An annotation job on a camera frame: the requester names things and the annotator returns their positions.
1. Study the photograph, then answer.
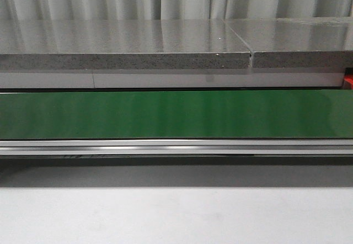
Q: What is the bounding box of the green conveyor belt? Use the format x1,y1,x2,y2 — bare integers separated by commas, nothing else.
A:
1,89,352,140

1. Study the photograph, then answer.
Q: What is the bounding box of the grey stone slab left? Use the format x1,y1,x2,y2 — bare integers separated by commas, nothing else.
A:
1,20,250,71

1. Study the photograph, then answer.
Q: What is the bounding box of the aluminium conveyor side rail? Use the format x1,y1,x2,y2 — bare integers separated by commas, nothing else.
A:
1,139,352,159

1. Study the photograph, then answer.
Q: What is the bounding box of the red object at right edge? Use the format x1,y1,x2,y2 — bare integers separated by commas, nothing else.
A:
342,74,353,89

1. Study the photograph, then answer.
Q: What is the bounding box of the grey stone slab right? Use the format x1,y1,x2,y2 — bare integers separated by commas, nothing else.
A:
225,17,352,72

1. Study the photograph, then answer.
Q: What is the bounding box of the grey stone slab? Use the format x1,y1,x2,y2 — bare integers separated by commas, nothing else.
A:
1,20,250,71
225,17,352,72

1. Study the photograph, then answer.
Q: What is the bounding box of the white base panel under slabs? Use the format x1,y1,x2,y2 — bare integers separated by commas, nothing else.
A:
1,68,345,89

